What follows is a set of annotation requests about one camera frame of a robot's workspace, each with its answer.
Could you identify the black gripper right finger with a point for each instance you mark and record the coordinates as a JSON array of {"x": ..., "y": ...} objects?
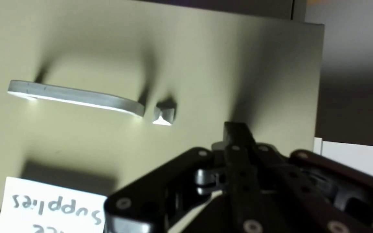
[{"x": 307, "y": 195}]

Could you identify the white handwritten paper label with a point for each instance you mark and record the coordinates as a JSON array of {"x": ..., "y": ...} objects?
[{"x": 51, "y": 207}]

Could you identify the beige file cabinet drawer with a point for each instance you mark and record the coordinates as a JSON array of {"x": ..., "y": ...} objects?
[{"x": 220, "y": 65}]

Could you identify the silver drawer latch button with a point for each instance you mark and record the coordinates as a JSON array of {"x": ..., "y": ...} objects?
[{"x": 164, "y": 114}]

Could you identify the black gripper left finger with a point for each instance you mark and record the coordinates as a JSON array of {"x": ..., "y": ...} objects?
[{"x": 164, "y": 198}]

